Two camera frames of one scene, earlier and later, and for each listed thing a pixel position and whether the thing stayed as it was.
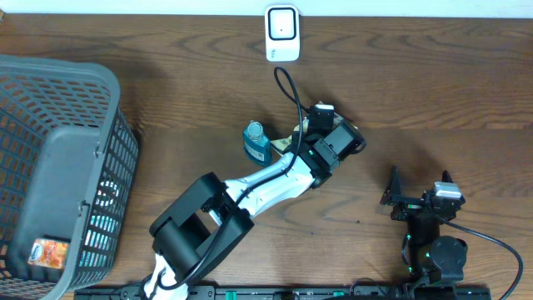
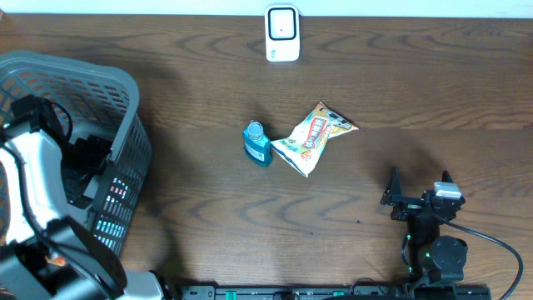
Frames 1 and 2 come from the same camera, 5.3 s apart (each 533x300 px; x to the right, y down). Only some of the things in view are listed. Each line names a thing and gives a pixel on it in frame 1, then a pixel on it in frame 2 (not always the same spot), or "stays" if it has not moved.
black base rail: [395, 292] stays
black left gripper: [346, 154] to [92, 147]
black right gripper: [408, 207] stays
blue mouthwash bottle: [256, 146] stays
